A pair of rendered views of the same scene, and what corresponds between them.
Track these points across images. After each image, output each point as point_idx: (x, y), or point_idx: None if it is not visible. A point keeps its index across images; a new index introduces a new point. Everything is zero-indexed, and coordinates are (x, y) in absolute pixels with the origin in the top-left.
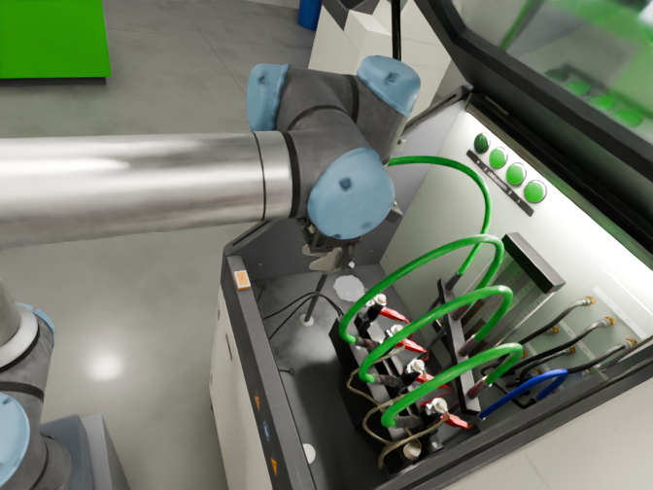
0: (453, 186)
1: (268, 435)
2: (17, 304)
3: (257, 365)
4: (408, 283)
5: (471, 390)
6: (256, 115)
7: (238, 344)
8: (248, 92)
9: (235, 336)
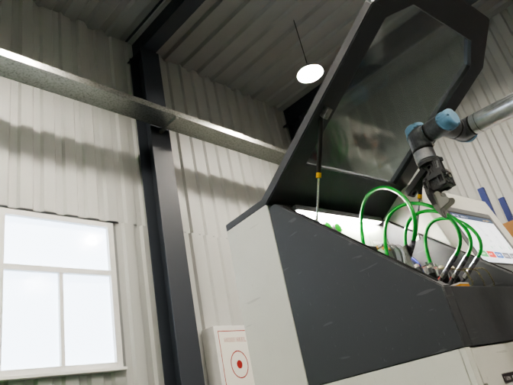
0: None
1: None
2: None
3: (504, 286)
4: None
5: (435, 271)
6: (459, 118)
7: (502, 328)
8: (451, 115)
9: (499, 332)
